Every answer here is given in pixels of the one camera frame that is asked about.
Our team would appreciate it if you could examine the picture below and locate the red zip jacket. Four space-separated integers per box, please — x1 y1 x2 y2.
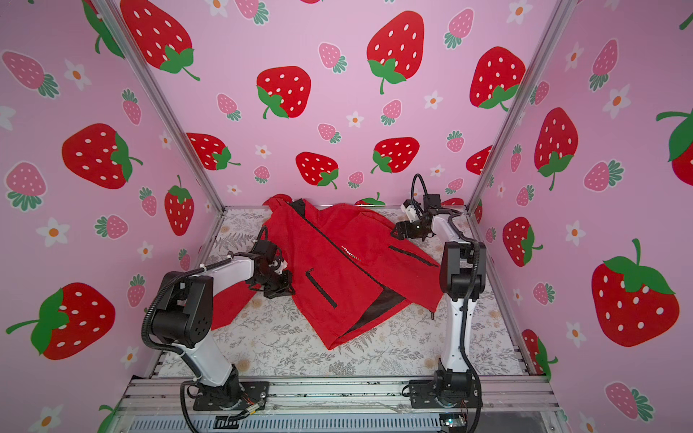
219 196 442 350

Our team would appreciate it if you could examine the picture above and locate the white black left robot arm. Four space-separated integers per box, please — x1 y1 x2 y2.
141 240 294 411

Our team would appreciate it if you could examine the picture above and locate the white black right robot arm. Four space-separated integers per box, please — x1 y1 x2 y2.
392 194 487 409

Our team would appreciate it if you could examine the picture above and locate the floral patterned table mat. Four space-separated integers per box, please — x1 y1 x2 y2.
210 209 527 377

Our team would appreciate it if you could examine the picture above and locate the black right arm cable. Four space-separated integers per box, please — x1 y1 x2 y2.
410 172 485 433

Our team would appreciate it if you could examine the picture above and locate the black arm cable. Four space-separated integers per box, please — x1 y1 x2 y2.
140 226 269 433
410 172 485 433

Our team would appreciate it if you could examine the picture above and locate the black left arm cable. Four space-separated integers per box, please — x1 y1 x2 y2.
140 226 269 433

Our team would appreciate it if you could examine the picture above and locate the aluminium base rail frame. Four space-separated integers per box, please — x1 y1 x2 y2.
105 376 571 432

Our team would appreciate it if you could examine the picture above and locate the aluminium frame corner post right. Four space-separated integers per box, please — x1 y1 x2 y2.
467 0 578 215

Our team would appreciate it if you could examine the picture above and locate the aluminium frame corner post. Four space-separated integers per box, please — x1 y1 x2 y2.
95 0 226 215
467 0 578 215

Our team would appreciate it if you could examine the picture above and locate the aluminium frame corner post left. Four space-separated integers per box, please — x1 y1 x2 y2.
95 0 226 215

